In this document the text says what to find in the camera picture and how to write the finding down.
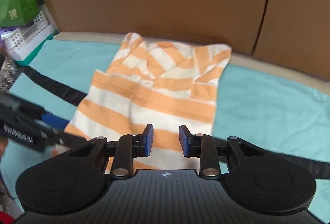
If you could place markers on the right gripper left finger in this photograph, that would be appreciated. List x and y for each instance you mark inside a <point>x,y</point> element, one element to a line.
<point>128,148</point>

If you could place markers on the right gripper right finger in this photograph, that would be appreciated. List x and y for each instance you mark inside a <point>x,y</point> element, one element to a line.
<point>203,147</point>

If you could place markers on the orange white striped shirt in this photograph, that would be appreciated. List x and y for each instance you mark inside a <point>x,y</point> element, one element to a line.
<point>166,84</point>

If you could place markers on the white perforated basket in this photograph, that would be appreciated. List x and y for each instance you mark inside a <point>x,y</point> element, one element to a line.
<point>23,44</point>

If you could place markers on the teal cloth mat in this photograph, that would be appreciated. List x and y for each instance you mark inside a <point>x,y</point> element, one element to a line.
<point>268,111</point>

